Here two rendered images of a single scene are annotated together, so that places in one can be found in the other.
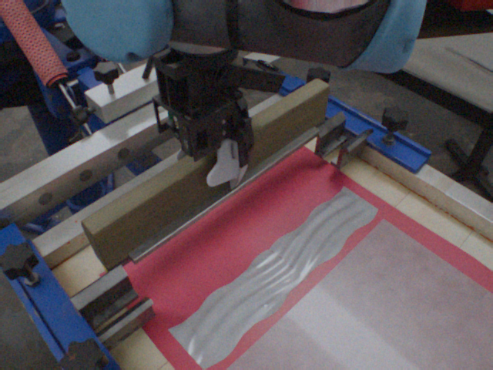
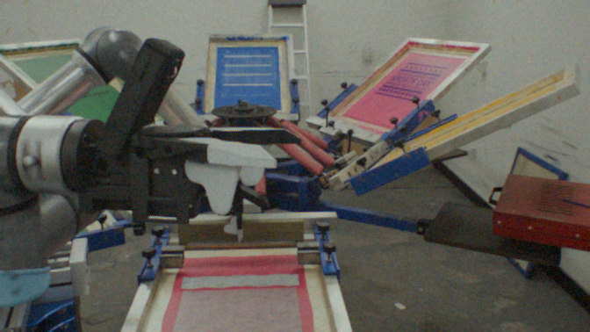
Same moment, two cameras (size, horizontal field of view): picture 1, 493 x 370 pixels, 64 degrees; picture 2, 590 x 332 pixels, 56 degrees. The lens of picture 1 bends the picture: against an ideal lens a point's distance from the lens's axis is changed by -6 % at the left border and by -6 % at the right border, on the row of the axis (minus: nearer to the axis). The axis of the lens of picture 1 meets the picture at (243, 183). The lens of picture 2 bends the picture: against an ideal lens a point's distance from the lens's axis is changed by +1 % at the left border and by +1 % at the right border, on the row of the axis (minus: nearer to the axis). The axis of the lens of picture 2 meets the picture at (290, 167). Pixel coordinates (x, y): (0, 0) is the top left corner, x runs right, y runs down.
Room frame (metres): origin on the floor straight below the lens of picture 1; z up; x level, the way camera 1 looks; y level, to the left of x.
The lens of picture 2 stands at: (-0.74, -1.16, 1.80)
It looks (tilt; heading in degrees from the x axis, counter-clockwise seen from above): 18 degrees down; 40
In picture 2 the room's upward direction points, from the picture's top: straight up
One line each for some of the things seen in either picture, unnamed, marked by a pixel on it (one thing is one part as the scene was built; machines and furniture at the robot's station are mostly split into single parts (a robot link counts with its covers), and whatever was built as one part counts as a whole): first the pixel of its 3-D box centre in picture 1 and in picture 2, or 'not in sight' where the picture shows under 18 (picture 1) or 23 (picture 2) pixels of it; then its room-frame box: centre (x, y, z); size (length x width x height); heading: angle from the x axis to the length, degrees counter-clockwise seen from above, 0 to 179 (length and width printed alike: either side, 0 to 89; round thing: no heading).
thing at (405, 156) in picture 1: (347, 130); (325, 257); (0.58, -0.19, 0.97); 0.30 x 0.05 x 0.07; 44
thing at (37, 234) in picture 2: not in sight; (15, 240); (-0.53, -0.59, 1.56); 0.11 x 0.08 x 0.11; 32
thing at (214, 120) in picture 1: (202, 92); (231, 195); (0.38, 0.05, 1.19); 0.09 x 0.08 x 0.12; 134
